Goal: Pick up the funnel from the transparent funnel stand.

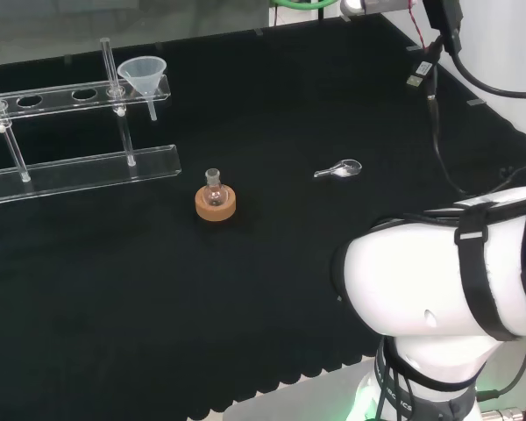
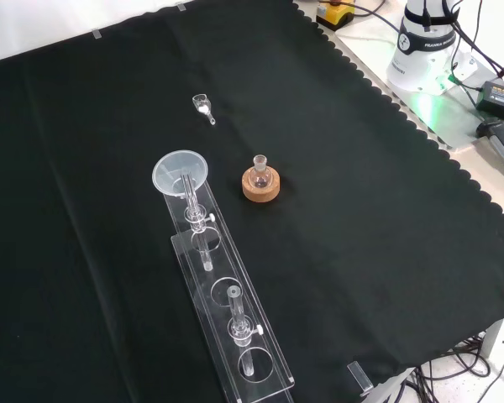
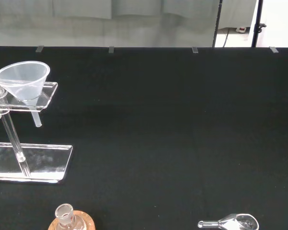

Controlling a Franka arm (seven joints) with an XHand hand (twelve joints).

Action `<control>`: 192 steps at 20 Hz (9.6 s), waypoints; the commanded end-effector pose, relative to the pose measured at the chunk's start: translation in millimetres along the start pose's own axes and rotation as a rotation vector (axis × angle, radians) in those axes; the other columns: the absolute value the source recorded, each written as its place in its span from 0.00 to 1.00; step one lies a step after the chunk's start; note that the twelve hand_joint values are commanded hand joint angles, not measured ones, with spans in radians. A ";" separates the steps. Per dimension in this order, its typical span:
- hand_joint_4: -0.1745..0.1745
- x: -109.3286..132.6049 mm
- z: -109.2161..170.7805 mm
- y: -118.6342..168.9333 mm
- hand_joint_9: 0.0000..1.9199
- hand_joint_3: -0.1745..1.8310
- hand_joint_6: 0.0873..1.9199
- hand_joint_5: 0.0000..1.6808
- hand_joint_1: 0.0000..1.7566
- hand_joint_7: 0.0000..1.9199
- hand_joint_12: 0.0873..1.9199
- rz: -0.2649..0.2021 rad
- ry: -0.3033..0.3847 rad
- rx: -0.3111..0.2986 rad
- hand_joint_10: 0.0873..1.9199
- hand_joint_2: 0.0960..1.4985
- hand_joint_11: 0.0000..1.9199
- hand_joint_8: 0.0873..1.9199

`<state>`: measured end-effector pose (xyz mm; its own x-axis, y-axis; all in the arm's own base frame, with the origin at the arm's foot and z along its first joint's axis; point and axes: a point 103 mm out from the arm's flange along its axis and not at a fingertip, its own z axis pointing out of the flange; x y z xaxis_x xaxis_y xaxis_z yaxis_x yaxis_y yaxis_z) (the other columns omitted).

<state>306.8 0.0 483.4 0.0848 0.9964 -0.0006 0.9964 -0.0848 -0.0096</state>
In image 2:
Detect yellow stop button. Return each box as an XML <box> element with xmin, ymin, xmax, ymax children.
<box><xmin>316</xmin><ymin>0</ymin><xmax>356</xmax><ymax>31</ymax></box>

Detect cork ring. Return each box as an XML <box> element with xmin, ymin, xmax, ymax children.
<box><xmin>241</xmin><ymin>165</ymin><xmax>281</xmax><ymax>202</ymax></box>

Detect grey metal base plate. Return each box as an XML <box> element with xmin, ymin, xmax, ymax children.
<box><xmin>334</xmin><ymin>29</ymin><xmax>495</xmax><ymax>150</ymax></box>

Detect black cloth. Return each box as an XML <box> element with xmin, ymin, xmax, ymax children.
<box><xmin>0</xmin><ymin>0</ymin><xmax>504</xmax><ymax>403</ymax></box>

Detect black cable bundle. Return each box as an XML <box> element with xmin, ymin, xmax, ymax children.
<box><xmin>402</xmin><ymin>331</ymin><xmax>504</xmax><ymax>403</ymax></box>

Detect small glass weighing funnel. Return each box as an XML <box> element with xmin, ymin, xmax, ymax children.
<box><xmin>192</xmin><ymin>93</ymin><xmax>217</xmax><ymax>126</ymax></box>

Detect translucent plastic funnel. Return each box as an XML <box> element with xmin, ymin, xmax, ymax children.
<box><xmin>152</xmin><ymin>149</ymin><xmax>210</xmax><ymax>215</ymax></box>

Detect clear acrylic funnel stand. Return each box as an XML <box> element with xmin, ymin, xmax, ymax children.
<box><xmin>161</xmin><ymin>167</ymin><xmax>296</xmax><ymax>403</ymax></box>

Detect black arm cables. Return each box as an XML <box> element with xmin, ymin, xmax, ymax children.
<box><xmin>443</xmin><ymin>0</ymin><xmax>504</xmax><ymax>110</ymax></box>

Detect black power adapter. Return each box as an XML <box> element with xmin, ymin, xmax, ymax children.
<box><xmin>475</xmin><ymin>80</ymin><xmax>504</xmax><ymax>123</ymax></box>

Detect thin black cable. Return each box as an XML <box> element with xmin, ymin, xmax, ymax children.
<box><xmin>354</xmin><ymin>0</ymin><xmax>404</xmax><ymax>39</ymax></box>

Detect glass round-bottom flask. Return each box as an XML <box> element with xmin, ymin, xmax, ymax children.
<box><xmin>251</xmin><ymin>154</ymin><xmax>273</xmax><ymax>189</ymax></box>

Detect black grey tool handle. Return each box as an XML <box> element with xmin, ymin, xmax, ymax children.
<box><xmin>475</xmin><ymin>118</ymin><xmax>504</xmax><ymax>180</ymax></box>

